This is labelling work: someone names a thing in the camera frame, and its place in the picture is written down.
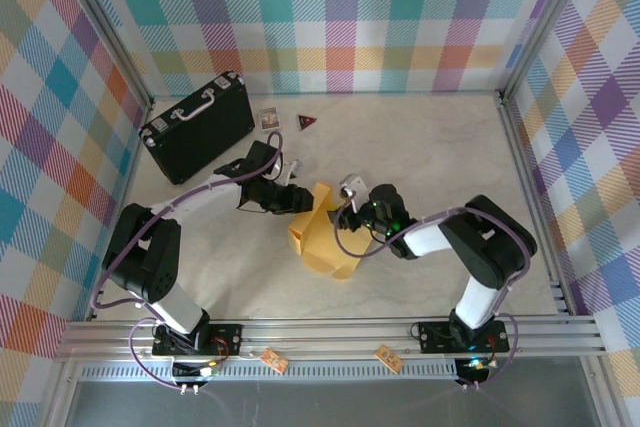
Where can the yellow paper box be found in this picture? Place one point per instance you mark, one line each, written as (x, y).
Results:
(325, 257)

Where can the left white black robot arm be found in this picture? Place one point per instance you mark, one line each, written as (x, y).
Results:
(145, 257)

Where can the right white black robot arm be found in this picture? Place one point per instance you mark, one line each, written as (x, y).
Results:
(490, 247)

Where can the small card box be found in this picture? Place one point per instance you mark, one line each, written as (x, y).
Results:
(270, 118)

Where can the red black triangular badge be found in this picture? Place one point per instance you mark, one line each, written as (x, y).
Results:
(305, 121)

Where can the black briefcase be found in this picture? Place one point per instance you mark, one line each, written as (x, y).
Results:
(200, 137)

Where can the orange paper tag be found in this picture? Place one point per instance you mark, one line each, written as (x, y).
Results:
(389, 358)
(274, 359)

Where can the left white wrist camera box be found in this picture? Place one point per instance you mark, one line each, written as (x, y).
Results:
(291, 172)

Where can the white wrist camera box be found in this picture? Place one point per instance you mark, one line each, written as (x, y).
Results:
(354, 183)
(291, 172)

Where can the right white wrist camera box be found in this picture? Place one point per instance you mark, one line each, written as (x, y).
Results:
(354, 183)

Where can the aluminium rail beam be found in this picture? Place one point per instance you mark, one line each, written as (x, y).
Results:
(325, 337)

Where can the aluminium side rail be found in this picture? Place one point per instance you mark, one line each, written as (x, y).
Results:
(527, 172)
(129, 181)

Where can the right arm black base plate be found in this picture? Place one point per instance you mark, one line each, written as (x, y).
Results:
(435, 337)

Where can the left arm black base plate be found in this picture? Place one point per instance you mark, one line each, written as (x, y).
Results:
(225, 337)

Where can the aluminium frame post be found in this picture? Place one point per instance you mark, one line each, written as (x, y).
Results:
(545, 22)
(107, 27)

